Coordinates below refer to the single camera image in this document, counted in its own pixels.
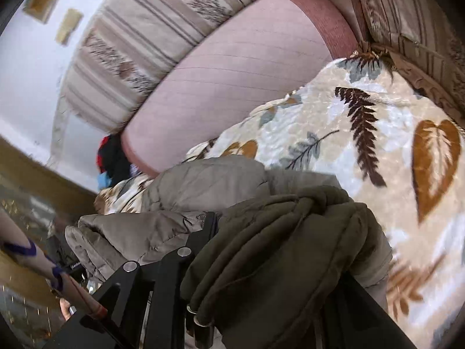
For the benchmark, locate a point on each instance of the pink bolster cushion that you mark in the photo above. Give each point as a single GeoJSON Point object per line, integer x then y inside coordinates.
{"type": "Point", "coordinates": [236, 80]}

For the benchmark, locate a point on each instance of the striped floral bolster cushion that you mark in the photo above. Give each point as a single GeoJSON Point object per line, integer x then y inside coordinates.
{"type": "Point", "coordinates": [145, 36]}

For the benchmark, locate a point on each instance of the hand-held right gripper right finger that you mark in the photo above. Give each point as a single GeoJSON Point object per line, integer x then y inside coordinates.
{"type": "Point", "coordinates": [363, 320]}

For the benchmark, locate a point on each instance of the grey-brown quilted hooded jacket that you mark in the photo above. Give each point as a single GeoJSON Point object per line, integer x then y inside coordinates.
{"type": "Point", "coordinates": [276, 247]}

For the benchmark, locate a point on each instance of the black clothes pile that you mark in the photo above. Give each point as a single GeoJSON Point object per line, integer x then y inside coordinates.
{"type": "Point", "coordinates": [118, 160]}

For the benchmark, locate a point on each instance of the leaf print blanket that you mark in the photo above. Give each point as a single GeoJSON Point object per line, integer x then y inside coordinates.
{"type": "Point", "coordinates": [363, 203]}

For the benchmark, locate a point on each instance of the large striped floral cushion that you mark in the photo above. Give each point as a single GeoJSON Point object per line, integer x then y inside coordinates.
{"type": "Point", "coordinates": [410, 3]}

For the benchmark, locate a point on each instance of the person's white-sleeved forearm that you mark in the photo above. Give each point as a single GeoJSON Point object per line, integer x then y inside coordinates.
{"type": "Point", "coordinates": [32, 258]}

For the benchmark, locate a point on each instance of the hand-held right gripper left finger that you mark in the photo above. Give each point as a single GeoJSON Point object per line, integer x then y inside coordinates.
{"type": "Point", "coordinates": [163, 280]}

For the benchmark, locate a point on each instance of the blue cloth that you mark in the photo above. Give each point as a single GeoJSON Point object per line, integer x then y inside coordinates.
{"type": "Point", "coordinates": [103, 181]}

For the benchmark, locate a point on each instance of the red cloth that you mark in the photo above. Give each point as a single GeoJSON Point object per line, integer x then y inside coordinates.
{"type": "Point", "coordinates": [101, 152]}

